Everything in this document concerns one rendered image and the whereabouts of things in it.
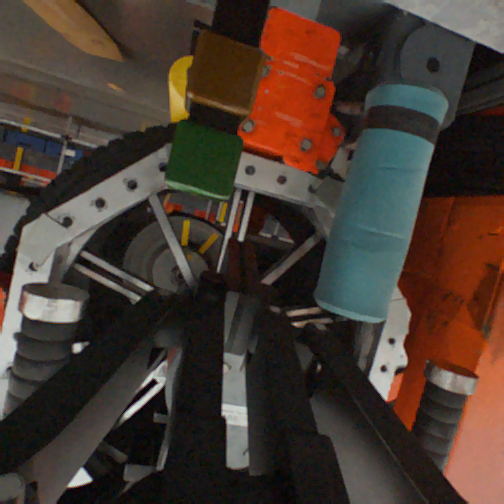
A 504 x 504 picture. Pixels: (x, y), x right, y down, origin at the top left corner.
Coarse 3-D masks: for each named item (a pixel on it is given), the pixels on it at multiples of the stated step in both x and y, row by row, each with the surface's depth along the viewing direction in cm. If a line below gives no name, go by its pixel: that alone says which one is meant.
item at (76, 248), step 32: (160, 192) 60; (256, 192) 61; (160, 224) 58; (288, 224) 76; (320, 224) 61; (96, 256) 56; (288, 256) 62; (320, 256) 70; (128, 288) 58; (192, 288) 60; (320, 320) 65; (352, 320) 64; (352, 352) 64; (160, 384) 60; (128, 416) 60; (128, 448) 61; (160, 448) 65
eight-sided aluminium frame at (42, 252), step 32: (160, 160) 46; (256, 160) 49; (96, 192) 45; (128, 192) 46; (288, 192) 50; (320, 192) 51; (32, 224) 44; (64, 224) 46; (96, 224) 46; (32, 256) 45; (64, 256) 50; (384, 320) 56; (0, 352) 45; (384, 352) 56; (0, 384) 46; (384, 384) 57; (0, 416) 46; (96, 448) 55
